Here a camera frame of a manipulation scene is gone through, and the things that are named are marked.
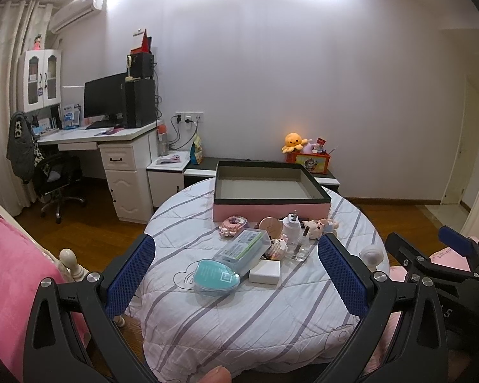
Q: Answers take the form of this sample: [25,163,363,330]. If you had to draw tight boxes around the white round lamp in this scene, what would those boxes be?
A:
[359,245,384,272]

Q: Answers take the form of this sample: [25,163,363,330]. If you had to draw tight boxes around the small pink doll figures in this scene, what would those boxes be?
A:
[302,219,339,239]

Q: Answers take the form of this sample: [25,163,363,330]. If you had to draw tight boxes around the clear glass bottle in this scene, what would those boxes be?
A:
[291,227,314,262]

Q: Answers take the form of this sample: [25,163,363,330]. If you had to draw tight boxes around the white plug-in device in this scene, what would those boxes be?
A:
[282,211,301,245]

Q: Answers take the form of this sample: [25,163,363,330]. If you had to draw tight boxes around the rose gold round tin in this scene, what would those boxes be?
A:
[258,217,283,239]

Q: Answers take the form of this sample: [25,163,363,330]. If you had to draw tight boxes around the white square charger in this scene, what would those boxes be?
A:
[248,259,281,285]

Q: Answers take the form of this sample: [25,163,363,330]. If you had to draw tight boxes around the teal heart-shaped case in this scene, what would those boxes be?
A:
[193,259,240,297]

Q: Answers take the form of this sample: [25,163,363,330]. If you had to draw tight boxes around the clear box with green label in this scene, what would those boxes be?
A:
[213,228,271,277]

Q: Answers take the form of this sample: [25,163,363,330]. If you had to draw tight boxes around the pink brick cake toy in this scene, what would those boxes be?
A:
[219,215,248,238]

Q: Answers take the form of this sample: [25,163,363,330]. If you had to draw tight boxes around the pink white brick figure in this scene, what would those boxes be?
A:
[265,235,287,261]

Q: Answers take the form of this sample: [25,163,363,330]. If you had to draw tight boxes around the person's left hand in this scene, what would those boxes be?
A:
[199,366,232,383]

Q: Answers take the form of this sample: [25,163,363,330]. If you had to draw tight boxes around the pink quilt with writing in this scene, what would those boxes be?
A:
[363,247,470,374]

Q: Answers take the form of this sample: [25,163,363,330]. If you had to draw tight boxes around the pink blanket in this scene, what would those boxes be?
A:
[0,216,72,381]

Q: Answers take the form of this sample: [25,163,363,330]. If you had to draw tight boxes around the red toy storage box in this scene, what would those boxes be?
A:
[285,152,331,175]

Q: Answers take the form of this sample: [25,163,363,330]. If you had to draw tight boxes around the striped white quilt cover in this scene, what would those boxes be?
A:
[125,176,390,383]

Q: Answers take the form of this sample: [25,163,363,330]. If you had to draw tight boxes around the purple plush toy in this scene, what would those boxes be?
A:
[301,139,321,155]

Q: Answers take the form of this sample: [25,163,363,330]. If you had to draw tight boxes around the black office chair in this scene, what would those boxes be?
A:
[32,152,85,224]

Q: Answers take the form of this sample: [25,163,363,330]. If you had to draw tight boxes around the orange octopus plush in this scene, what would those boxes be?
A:
[281,132,309,154]

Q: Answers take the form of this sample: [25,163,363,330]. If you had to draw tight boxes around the pink box with black rim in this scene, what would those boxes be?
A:
[213,160,331,222]

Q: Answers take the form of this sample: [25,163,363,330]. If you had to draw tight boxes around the white small side cabinet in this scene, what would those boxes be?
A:
[147,150,190,207]

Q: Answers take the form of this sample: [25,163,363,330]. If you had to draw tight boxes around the white desk with drawers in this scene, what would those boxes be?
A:
[39,122,157,224]

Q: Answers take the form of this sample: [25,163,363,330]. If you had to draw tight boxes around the dark jacket on chair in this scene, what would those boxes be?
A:
[7,112,44,184]

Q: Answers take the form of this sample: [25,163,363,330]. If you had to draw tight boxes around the yellow blue snack bag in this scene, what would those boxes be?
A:
[190,134,203,165]

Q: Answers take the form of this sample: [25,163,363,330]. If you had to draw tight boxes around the bottle with orange cap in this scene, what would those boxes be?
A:
[156,124,169,156]

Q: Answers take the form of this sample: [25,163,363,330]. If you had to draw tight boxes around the black computer tower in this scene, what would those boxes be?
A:
[123,79,156,128]

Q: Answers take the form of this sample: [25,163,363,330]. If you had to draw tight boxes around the black computer monitor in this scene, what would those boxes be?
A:
[84,73,127,129]

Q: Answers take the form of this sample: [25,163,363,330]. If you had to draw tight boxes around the white glass-door cupboard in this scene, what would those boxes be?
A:
[18,49,62,112]

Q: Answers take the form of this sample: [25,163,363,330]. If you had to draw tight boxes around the black speaker box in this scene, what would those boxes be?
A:
[128,52,155,79]

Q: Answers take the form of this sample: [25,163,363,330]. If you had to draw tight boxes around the pink doll on cupboard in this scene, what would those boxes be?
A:
[33,34,42,50]

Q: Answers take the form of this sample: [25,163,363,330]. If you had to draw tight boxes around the red folder on speaker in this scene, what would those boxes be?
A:
[130,29,151,55]

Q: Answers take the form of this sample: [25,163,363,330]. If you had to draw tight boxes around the beige curtain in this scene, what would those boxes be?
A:
[0,0,53,215]

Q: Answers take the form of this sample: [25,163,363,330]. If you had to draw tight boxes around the white bed post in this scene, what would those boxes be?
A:
[59,248,89,282]

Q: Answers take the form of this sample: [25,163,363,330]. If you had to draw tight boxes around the white wall power outlet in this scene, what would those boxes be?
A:
[175,112,204,125]

